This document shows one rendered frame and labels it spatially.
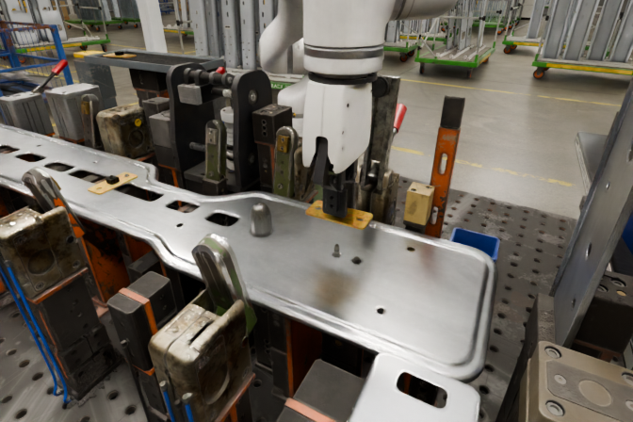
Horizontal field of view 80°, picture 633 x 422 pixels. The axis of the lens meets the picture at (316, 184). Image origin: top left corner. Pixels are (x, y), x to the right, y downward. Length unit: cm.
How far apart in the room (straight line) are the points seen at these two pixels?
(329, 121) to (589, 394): 31
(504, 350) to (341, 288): 48
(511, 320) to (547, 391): 59
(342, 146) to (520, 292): 72
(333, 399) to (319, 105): 29
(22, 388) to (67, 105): 60
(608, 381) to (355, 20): 36
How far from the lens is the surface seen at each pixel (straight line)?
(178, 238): 60
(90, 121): 104
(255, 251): 55
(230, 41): 564
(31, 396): 90
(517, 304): 100
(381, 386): 41
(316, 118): 40
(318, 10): 39
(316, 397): 42
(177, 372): 40
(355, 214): 50
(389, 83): 59
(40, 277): 69
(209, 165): 78
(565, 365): 40
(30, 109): 135
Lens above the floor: 133
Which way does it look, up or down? 28 degrees down
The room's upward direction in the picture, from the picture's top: straight up
